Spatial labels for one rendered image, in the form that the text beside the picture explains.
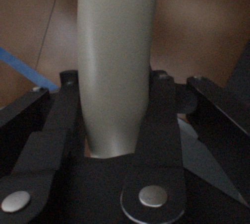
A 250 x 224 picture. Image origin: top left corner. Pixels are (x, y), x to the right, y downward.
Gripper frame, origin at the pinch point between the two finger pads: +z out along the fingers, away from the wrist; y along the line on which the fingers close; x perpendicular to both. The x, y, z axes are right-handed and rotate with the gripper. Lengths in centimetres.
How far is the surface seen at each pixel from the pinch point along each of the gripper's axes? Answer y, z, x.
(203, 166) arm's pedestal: 32, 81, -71
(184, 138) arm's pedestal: 27, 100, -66
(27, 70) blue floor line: -82, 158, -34
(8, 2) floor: -88, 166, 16
